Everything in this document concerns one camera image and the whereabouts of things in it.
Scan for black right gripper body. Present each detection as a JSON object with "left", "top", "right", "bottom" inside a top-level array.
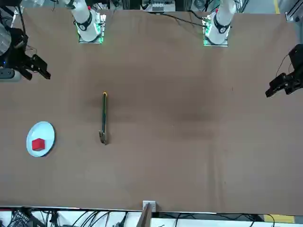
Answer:
[{"left": 3, "top": 27, "right": 33, "bottom": 71}]

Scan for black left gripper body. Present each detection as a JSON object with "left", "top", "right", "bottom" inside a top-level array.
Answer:
[{"left": 288, "top": 44, "right": 303, "bottom": 71}]

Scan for hammer with black-yellow handle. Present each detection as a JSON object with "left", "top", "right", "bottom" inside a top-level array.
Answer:
[{"left": 98, "top": 91, "right": 109, "bottom": 145}]

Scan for pale blue round plate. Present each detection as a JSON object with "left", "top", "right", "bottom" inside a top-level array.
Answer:
[{"left": 26, "top": 121, "right": 56, "bottom": 158}]

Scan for red wooden cube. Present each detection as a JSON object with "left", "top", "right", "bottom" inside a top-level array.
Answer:
[{"left": 31, "top": 138, "right": 46, "bottom": 151}]

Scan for aluminium corner profile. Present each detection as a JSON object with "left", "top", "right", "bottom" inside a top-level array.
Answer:
[{"left": 285, "top": 0, "right": 303, "bottom": 23}]

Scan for black power strip white markings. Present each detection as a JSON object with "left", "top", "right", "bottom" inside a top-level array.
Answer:
[{"left": 10, "top": 209, "right": 32, "bottom": 227}]

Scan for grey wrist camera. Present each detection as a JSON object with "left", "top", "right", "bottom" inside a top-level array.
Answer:
[{"left": 0, "top": 68, "right": 22, "bottom": 82}]

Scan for grey electrical rail unit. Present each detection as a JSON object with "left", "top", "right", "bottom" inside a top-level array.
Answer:
[{"left": 142, "top": 0, "right": 176, "bottom": 12}]

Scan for metal post foot bracket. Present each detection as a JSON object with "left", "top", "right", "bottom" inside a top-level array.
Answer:
[{"left": 142, "top": 200, "right": 157, "bottom": 212}]

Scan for aluminium profile post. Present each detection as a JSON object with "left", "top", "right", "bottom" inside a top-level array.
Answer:
[{"left": 138, "top": 202, "right": 152, "bottom": 227}]

